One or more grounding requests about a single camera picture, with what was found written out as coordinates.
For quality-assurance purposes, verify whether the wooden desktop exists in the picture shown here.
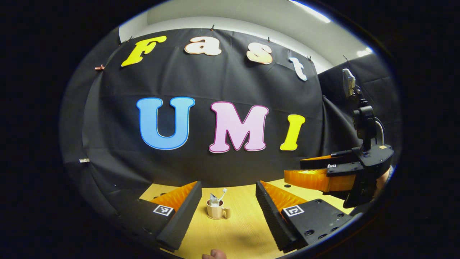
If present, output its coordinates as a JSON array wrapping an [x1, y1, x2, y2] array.
[[138, 178, 347, 259]]

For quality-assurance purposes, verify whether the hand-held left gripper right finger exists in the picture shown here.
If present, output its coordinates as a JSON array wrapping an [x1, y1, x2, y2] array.
[[256, 181, 353, 253]]

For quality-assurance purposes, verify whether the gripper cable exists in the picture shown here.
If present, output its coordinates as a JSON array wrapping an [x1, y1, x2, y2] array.
[[375, 117, 385, 146]]

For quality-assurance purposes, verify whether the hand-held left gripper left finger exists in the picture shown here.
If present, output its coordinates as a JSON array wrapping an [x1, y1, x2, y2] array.
[[119, 181, 203, 252]]

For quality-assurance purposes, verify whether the black backdrop cloth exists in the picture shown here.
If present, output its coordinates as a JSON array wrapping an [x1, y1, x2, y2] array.
[[59, 28, 403, 223]]

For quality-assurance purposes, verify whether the beige cup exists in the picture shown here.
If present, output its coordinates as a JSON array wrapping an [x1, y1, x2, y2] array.
[[206, 199, 231, 220]]

